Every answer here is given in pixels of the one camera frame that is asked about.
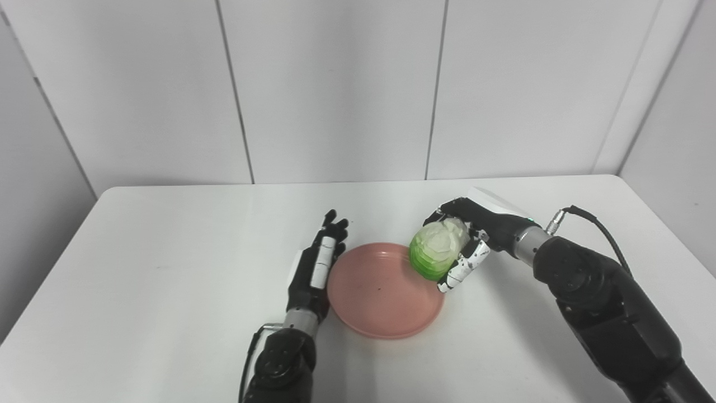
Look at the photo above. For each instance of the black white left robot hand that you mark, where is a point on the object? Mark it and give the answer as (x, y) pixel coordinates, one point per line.
(305, 280)

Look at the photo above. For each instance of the pink round plate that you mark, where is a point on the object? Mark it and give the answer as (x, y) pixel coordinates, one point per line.
(380, 296)

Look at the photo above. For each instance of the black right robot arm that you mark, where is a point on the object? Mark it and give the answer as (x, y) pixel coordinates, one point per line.
(604, 308)

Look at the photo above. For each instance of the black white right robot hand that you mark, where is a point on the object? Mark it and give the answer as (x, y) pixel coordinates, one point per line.
(498, 226)

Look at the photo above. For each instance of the green white toy cabbage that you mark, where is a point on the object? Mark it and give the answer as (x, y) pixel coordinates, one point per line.
(436, 249)

